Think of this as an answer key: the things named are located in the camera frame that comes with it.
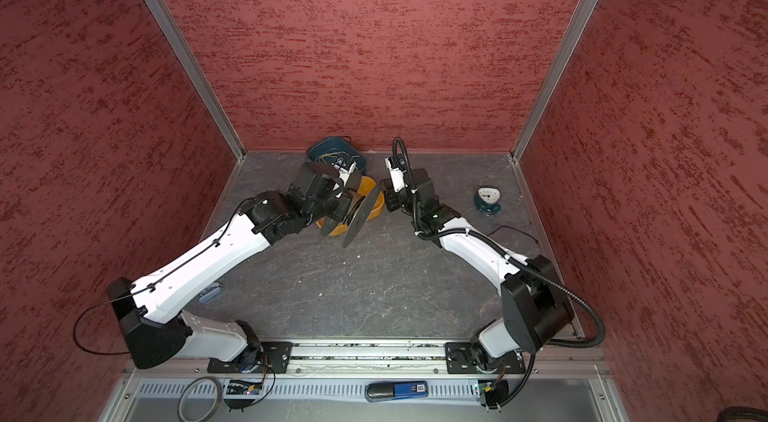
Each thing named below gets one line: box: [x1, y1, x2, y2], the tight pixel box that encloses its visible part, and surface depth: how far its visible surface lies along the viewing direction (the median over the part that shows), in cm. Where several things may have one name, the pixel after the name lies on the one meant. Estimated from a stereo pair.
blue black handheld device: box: [365, 381, 429, 403], surface depth 68 cm
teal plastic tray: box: [306, 136, 367, 171], surface depth 120 cm
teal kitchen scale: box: [474, 186, 501, 217], surface depth 105 cm
